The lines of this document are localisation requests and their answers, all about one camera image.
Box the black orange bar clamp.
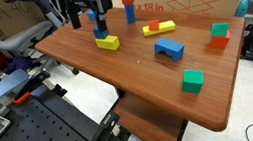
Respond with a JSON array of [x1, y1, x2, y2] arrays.
[[7, 66, 70, 108], [67, 109, 125, 141]]

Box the blue foam arch block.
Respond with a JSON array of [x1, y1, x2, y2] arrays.
[[152, 35, 188, 66]]

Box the blue foam cube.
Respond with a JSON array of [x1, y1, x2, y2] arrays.
[[92, 25, 111, 42]]

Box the short yellow foam block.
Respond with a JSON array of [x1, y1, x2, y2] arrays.
[[94, 33, 122, 55]]

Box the red block under green block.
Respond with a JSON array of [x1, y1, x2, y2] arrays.
[[208, 30, 233, 52]]

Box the cardboard box with handwriting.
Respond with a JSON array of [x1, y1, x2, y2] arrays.
[[0, 0, 50, 42]]

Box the red cube on yellow block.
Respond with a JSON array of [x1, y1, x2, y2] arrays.
[[147, 18, 162, 33]]

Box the blue foam pillar block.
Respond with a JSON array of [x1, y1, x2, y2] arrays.
[[124, 2, 138, 25]]

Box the green foam cube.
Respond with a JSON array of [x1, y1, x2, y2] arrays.
[[178, 66, 208, 97]]

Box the wooden table pedestal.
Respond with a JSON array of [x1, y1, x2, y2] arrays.
[[111, 85, 190, 141]]

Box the black perforated breadboard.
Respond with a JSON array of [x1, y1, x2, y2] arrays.
[[0, 70, 145, 141]]

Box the gray office chair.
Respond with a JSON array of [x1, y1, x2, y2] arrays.
[[0, 0, 82, 87]]

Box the green block on red block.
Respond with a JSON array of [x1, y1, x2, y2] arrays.
[[208, 20, 231, 40]]

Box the teal chair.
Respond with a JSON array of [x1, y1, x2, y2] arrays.
[[231, 0, 253, 20]]

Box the long yellow foam block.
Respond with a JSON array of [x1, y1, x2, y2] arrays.
[[141, 19, 177, 39]]

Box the purple cloth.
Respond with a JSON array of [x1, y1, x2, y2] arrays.
[[4, 53, 38, 75]]

